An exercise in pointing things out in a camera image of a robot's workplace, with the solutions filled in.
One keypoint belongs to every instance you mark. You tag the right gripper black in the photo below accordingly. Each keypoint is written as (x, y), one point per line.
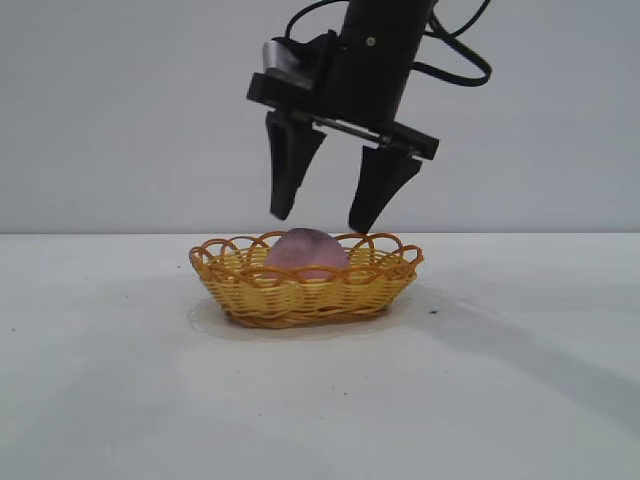
(375, 70)

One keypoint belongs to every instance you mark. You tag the pink peach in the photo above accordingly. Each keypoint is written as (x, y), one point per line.
(307, 255)

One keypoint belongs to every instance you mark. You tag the yellow woven basket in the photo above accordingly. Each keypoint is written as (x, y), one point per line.
(305, 300)

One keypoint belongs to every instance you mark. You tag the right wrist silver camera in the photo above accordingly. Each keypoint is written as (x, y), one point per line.
(280, 57)

